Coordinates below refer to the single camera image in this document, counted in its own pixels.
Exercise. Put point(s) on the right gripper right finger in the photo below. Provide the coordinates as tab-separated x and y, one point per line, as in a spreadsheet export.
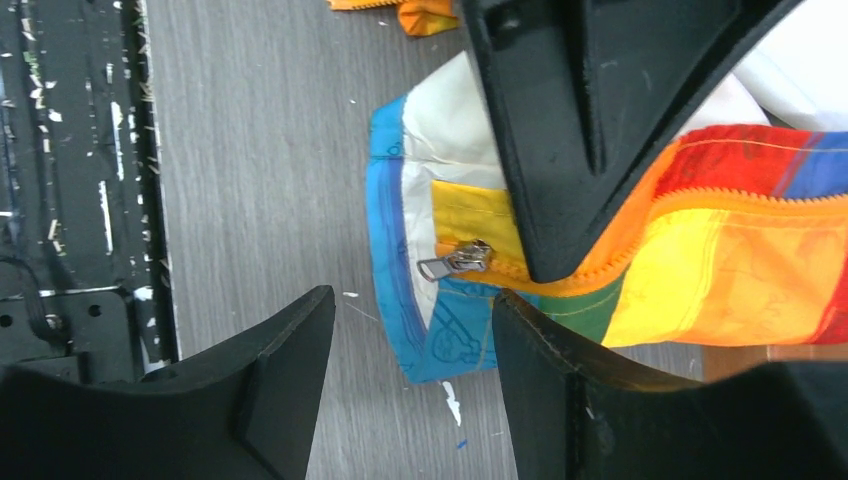
577	410

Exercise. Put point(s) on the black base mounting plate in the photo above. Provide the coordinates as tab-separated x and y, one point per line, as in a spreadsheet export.
85	291

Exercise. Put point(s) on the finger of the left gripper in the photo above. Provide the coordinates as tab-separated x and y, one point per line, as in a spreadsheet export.
582	96

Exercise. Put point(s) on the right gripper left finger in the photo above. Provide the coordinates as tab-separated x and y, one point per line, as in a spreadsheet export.
245	408

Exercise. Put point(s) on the rainbow striped zip jacket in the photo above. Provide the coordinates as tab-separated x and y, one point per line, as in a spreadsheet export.
735	235

